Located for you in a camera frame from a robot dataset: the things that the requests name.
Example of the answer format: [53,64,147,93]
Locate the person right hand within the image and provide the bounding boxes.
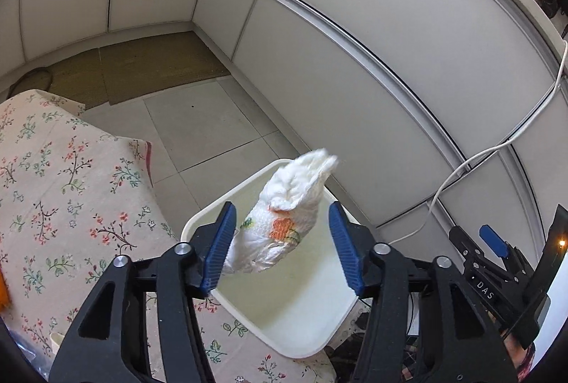
[504,334,535,382]

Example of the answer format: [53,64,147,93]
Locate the white paper towel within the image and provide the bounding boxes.
[222,148,338,275]

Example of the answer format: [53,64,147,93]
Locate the floral tablecloth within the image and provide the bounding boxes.
[0,88,338,383]

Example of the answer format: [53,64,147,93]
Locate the white power cable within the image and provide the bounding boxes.
[382,39,568,248]

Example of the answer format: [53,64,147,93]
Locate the orange peel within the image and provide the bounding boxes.
[0,271,11,310]

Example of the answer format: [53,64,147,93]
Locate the white plastic trash bin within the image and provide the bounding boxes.
[181,159,357,359]

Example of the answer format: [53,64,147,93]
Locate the brown floor mat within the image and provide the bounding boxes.
[49,32,229,109]

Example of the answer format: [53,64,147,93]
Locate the white kitchen cabinets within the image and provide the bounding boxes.
[1,0,567,262]

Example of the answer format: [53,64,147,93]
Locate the round woven mat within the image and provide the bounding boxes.
[8,68,53,98]

